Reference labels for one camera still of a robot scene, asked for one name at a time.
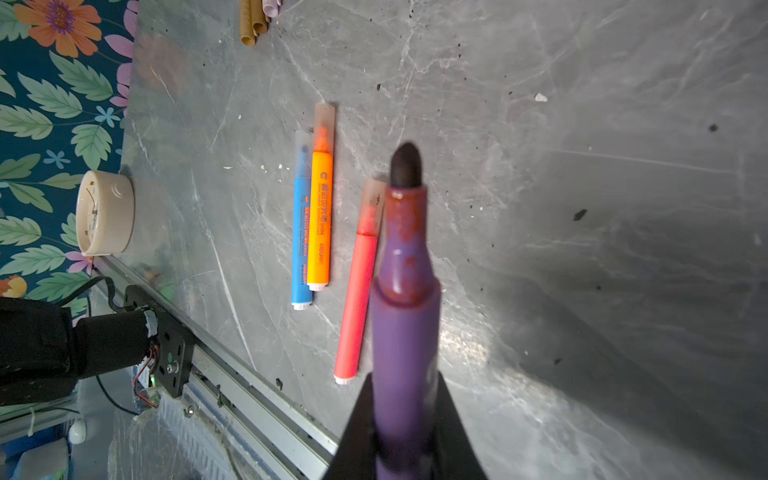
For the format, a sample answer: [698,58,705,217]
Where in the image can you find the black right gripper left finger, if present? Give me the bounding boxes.
[322,374,377,480]

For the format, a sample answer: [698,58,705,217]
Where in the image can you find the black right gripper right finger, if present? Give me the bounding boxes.
[433,373,487,480]

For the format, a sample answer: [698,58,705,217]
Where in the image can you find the red highlighter pen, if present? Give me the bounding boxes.
[333,179,387,385]

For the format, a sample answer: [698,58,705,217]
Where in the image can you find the purple highlighter pen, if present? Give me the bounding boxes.
[371,142,441,479]

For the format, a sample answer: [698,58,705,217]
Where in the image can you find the blue highlighter pen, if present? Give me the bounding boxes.
[291,130,313,311]

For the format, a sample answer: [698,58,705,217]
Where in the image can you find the orange highlighter pen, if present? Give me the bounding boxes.
[307,103,336,292]

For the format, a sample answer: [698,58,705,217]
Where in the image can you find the gold pen cap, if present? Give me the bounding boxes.
[250,0,270,36]
[238,0,256,47]

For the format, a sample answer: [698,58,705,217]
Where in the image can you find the light pink pen cap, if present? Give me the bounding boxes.
[262,0,283,19]

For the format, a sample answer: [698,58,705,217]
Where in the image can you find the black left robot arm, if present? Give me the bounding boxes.
[1,298,158,407]

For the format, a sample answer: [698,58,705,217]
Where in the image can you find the beige round clock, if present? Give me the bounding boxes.
[75,170,135,257]

